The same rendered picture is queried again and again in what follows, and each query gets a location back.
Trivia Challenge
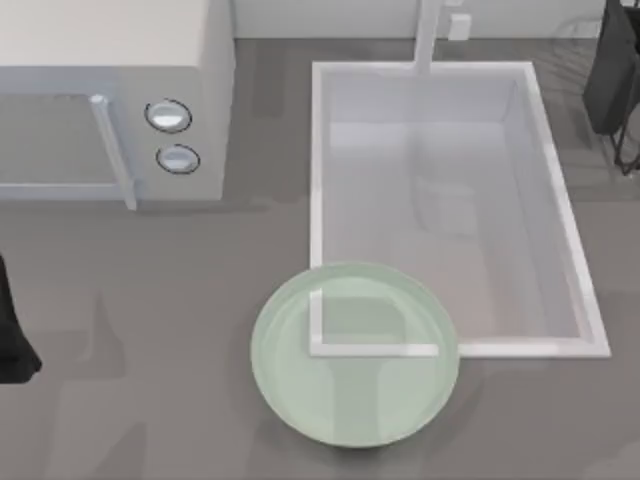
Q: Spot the white sink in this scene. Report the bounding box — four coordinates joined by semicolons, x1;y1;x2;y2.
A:
308;60;613;359

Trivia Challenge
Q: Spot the pale green glass plate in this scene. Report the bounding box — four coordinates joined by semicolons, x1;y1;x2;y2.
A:
249;260;461;450

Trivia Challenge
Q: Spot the small microwave knob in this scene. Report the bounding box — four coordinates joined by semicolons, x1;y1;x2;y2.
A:
155;143;202;176

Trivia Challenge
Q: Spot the large microwave knob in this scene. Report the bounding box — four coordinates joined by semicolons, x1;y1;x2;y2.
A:
143;98;194;135

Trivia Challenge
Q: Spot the pale microwave oven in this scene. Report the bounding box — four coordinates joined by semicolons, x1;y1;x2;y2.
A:
0;0;237;211

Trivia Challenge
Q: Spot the tall white tap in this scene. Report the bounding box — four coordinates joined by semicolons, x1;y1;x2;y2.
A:
412;0;441;77

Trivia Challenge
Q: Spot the microwave door handle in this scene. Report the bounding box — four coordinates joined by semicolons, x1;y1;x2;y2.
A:
88;93;139;211

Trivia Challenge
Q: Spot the white wall socket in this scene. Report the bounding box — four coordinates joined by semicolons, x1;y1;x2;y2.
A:
448;13;472;42

